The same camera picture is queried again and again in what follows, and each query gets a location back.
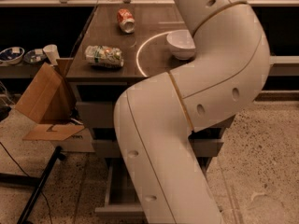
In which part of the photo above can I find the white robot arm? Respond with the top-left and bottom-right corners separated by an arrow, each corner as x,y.
114,0 -> 270,224

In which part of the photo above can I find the grey drawer cabinet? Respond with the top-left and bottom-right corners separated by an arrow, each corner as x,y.
65,3 -> 252,161

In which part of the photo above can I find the top grey drawer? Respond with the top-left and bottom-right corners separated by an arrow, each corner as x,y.
76,84 -> 241,129

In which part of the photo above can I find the grey drawer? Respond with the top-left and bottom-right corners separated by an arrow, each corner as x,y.
92,127 -> 225,158
94,158 -> 223,221
76,84 -> 241,129

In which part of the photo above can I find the middle grey drawer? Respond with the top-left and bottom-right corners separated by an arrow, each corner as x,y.
92,127 -> 225,158

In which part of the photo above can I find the bottom grey drawer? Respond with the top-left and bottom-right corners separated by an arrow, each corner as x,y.
94,158 -> 223,221

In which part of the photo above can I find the red soda can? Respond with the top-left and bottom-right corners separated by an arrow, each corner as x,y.
117,8 -> 135,34

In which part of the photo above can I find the white ceramic bowl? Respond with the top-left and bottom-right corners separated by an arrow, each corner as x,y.
166,30 -> 195,60

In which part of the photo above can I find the green white crushed can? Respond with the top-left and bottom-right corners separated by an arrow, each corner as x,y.
84,46 -> 124,68

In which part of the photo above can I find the white paper cup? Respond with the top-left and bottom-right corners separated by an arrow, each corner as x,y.
43,44 -> 60,64

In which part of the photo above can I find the blue white bowl right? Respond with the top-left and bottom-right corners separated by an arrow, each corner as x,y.
23,49 -> 47,64

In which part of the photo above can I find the brown cardboard box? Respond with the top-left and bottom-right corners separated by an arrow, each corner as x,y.
15,63 -> 84,141

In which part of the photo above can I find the black stand leg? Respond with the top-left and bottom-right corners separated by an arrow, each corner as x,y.
0,147 -> 65,224

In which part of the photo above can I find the black floor cable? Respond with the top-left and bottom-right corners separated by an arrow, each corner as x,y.
0,140 -> 54,224

